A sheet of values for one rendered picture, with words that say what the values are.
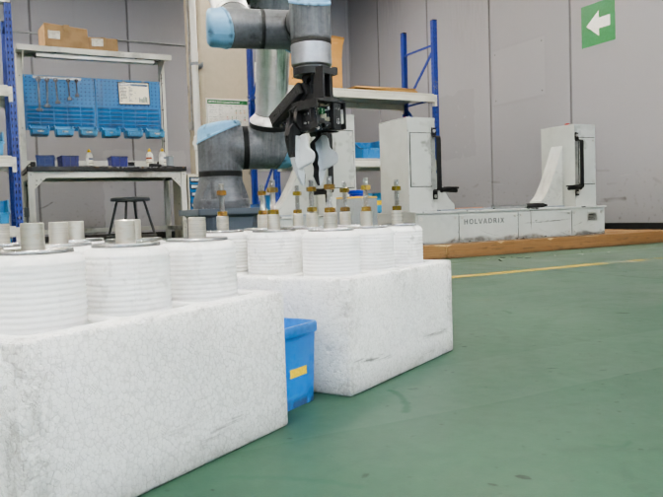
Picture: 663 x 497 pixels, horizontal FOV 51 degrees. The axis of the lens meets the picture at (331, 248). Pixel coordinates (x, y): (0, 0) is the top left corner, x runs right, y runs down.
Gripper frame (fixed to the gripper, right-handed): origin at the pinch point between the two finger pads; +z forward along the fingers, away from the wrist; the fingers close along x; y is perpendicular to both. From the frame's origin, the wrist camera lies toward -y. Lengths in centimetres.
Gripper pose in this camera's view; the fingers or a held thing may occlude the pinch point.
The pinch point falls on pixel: (308, 178)
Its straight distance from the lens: 131.3
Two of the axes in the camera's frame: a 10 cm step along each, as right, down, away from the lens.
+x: 7.5, -0.6, 6.6
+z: 0.3, 10.0, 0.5
